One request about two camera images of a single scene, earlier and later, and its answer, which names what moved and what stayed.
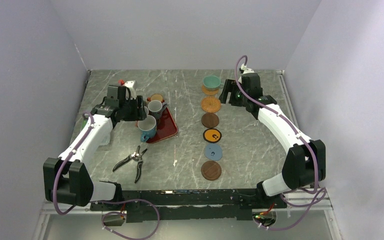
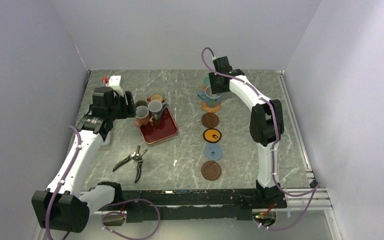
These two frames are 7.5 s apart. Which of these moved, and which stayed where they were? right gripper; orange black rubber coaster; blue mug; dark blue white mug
Moved: right gripper; blue mug
Stayed: orange black rubber coaster; dark blue white mug
